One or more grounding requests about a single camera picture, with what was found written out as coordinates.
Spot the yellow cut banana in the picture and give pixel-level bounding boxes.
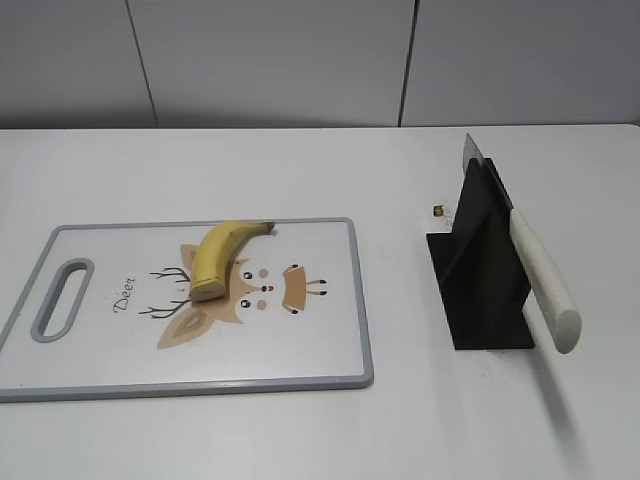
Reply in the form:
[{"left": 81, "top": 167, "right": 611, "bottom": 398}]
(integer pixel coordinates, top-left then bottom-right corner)
[{"left": 190, "top": 221, "right": 275, "bottom": 302}]

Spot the black knife stand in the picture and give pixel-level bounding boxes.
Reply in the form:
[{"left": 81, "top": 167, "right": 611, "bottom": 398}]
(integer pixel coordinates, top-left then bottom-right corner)
[{"left": 426, "top": 158, "right": 535, "bottom": 350}]

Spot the white deer cutting board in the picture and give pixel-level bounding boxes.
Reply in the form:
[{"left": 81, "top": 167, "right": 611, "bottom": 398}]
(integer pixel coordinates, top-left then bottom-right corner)
[{"left": 1, "top": 218, "right": 373, "bottom": 403}]

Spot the white handled kitchen knife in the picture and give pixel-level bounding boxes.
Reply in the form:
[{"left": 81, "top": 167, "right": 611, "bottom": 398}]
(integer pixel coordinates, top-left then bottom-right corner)
[{"left": 462, "top": 133, "right": 582, "bottom": 354}]

